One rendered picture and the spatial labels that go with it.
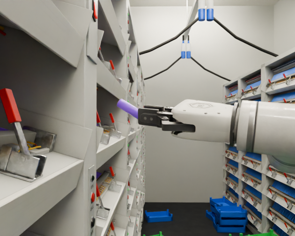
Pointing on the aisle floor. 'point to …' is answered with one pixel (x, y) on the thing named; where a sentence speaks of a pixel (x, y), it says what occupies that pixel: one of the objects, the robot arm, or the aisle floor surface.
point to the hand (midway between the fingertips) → (151, 115)
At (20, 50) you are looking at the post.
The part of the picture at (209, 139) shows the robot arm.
